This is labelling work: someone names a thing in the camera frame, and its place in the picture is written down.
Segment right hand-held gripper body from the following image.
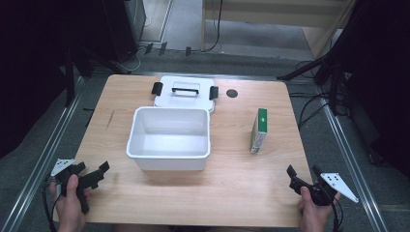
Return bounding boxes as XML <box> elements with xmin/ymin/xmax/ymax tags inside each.
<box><xmin>289</xmin><ymin>172</ymin><xmax>360</xmax><ymax>207</ymax></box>

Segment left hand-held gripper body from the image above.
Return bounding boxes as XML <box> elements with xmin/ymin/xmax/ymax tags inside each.
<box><xmin>50</xmin><ymin>158</ymin><xmax>106</xmax><ymax>216</ymax></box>

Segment green and white carton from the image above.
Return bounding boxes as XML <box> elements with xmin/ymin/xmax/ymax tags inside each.
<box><xmin>249</xmin><ymin>107</ymin><xmax>269</xmax><ymax>155</ymax></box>

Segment white plastic storage box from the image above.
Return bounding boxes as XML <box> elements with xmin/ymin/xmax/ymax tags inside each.
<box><xmin>125</xmin><ymin>105</ymin><xmax>212</xmax><ymax>172</ymax></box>

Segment white lid with black handle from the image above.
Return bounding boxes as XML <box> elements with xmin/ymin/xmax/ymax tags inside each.
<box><xmin>151</xmin><ymin>74</ymin><xmax>220</xmax><ymax>114</ymax></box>

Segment person's right hand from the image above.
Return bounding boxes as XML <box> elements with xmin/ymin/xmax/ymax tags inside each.
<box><xmin>297</xmin><ymin>186</ymin><xmax>342</xmax><ymax>232</ymax></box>

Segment person's left hand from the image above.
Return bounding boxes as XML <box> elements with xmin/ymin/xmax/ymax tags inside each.
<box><xmin>49</xmin><ymin>174</ymin><xmax>92</xmax><ymax>232</ymax></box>

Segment black tripod stand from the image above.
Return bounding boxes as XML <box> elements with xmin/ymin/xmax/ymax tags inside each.
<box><xmin>61</xmin><ymin>44</ymin><xmax>133</xmax><ymax>108</ymax></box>
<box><xmin>276</xmin><ymin>52</ymin><xmax>351</xmax><ymax>116</ymax></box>

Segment dark cabinet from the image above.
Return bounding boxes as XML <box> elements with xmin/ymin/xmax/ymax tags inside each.
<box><xmin>96</xmin><ymin>0</ymin><xmax>148</xmax><ymax>64</ymax></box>

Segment light wooden furniture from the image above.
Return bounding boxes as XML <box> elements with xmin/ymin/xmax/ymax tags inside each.
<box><xmin>200</xmin><ymin>0</ymin><xmax>357</xmax><ymax>60</ymax></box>

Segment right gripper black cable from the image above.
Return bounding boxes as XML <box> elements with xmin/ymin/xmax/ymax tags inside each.
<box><xmin>330</xmin><ymin>194</ymin><xmax>345</xmax><ymax>232</ymax></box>

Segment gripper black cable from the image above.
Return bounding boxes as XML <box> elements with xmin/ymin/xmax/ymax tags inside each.
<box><xmin>330</xmin><ymin>194</ymin><xmax>345</xmax><ymax>232</ymax></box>
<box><xmin>41</xmin><ymin>173</ymin><xmax>64</xmax><ymax>232</ymax></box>

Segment metal floor rail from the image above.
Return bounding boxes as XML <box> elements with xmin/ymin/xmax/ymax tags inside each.
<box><xmin>317</xmin><ymin>90</ymin><xmax>390</xmax><ymax>232</ymax></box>
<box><xmin>0</xmin><ymin>76</ymin><xmax>85</xmax><ymax>232</ymax></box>

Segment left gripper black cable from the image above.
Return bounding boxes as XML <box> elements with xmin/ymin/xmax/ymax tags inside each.
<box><xmin>41</xmin><ymin>173</ymin><xmax>64</xmax><ymax>232</ymax></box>

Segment black floor cables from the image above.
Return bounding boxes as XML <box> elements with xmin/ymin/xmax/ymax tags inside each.
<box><xmin>287</xmin><ymin>59</ymin><xmax>351</xmax><ymax>131</ymax></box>

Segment white floor cable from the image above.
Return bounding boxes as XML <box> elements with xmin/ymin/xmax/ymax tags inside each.
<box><xmin>119</xmin><ymin>14</ymin><xmax>153</xmax><ymax>73</ymax></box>

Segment black hanging cable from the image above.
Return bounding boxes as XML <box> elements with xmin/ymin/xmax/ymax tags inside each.
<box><xmin>204</xmin><ymin>0</ymin><xmax>224</xmax><ymax>53</ymax></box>

